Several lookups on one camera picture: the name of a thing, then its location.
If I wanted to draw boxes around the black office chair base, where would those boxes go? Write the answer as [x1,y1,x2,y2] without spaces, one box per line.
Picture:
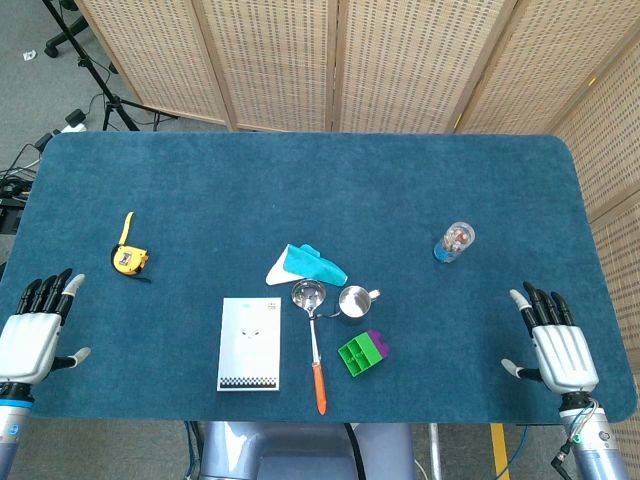
[43,0,86,59]

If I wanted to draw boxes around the clear bottle with blue base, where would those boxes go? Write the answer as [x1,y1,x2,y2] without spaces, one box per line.
[432,221,476,266]

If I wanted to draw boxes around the teal and white cloth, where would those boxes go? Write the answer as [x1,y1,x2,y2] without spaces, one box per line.
[265,243,348,288]

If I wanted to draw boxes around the black floor cables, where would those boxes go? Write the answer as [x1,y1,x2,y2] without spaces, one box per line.
[0,144,44,236]

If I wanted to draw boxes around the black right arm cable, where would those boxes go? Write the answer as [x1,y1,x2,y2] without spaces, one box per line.
[551,439,584,480]

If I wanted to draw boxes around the black tripod stand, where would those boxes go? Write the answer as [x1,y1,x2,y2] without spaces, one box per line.
[42,0,179,132]

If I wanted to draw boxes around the yellow tape measure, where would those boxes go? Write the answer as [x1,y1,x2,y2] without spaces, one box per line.
[110,211,153,284]

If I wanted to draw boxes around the wicker folding screen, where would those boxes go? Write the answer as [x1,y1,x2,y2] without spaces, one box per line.
[74,0,640,480]

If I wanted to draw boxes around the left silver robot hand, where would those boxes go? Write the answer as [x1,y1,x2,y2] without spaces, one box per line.
[0,268,93,386]

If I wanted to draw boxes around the green compartment block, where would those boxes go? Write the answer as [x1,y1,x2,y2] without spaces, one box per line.
[337,333,385,378]

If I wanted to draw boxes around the metal table leg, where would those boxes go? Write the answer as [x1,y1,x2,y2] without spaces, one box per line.
[428,423,444,480]

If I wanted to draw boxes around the purple plastic block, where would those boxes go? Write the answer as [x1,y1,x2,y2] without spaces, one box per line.
[367,329,392,360]

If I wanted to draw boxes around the blue carpet table mat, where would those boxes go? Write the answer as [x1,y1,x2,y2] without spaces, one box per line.
[0,130,639,426]

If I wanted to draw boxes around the steel ladle with orange handle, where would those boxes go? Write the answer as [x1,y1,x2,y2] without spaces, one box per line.
[291,278,329,416]

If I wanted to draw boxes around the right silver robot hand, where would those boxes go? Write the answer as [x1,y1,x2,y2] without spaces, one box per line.
[501,281,600,396]

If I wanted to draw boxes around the white booklet with checkered edge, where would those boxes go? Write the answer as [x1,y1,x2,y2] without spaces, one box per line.
[216,297,283,394]

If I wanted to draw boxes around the small steel mug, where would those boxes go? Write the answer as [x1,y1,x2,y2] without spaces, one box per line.
[338,285,383,326]

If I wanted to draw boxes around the blue cable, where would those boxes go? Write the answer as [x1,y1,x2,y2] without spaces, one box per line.
[492,424,531,480]

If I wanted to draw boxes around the black torso cable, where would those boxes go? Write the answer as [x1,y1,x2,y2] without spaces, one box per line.
[342,422,364,480]

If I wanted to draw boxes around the grey-blue robot torso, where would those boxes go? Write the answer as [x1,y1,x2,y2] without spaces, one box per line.
[199,421,416,480]

